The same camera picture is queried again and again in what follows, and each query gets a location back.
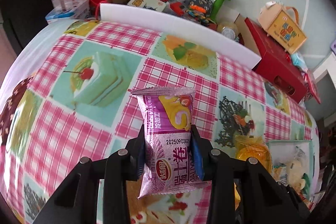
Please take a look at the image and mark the orange transparent snack packet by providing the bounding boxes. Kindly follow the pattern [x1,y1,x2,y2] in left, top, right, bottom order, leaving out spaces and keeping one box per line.
[233,135,274,209]

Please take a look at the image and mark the pink swiss roll packet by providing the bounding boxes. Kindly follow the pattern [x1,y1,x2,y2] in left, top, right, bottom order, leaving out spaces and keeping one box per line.
[131,86,208,197]

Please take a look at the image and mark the clear bag yellow puffs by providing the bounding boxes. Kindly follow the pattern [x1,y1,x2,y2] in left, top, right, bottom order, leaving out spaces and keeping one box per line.
[286,155,306,193]

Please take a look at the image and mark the white and teal tray box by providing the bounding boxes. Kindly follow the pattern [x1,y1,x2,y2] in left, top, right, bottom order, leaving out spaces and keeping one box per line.
[267,140,315,200]

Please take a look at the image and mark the checked cake pattern tablecloth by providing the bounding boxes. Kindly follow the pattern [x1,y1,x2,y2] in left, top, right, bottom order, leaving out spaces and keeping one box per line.
[1,20,319,223]

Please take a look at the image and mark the large red gift box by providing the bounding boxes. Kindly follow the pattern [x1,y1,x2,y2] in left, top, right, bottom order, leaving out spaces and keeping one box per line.
[241,18,307,103]

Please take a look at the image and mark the yellow children's day box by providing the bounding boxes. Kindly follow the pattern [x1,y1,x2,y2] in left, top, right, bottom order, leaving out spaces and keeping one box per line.
[257,1,307,54]

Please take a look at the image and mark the clear acrylic box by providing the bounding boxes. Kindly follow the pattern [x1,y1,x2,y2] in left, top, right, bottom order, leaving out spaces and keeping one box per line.
[45,0,90,24]

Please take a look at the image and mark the cardboard box of toys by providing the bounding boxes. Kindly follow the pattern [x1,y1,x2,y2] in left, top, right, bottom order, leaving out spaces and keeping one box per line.
[101,0,244,45]

